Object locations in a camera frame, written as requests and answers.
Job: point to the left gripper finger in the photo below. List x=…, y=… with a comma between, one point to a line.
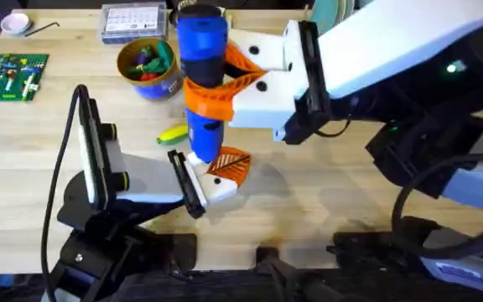
x=221, y=189
x=234, y=154

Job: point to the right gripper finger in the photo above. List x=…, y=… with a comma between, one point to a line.
x=266, y=101
x=268, y=53

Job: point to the clear plastic parts box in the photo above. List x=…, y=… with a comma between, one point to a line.
x=134, y=21

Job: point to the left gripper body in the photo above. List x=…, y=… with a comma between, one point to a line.
x=149, y=180

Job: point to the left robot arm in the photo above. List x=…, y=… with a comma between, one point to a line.
x=99, y=251

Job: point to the green board with toy blocks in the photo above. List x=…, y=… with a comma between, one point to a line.
x=11, y=77

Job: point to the small white dish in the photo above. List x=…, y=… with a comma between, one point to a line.
x=15, y=23

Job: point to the black upright wrist plate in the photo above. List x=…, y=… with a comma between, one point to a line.
x=92, y=159

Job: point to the yellow green toy vegetable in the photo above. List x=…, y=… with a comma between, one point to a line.
x=173, y=134

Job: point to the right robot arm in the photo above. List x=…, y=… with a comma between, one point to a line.
x=413, y=159

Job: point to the teal plates stack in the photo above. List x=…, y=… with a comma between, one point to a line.
x=327, y=14

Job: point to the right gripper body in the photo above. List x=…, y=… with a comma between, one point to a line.
x=384, y=46

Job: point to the blue tub with toys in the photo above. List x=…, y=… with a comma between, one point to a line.
x=157, y=86

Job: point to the black hex key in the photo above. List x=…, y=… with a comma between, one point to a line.
x=42, y=28

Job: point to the black rail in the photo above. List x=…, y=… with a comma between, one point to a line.
x=224, y=290

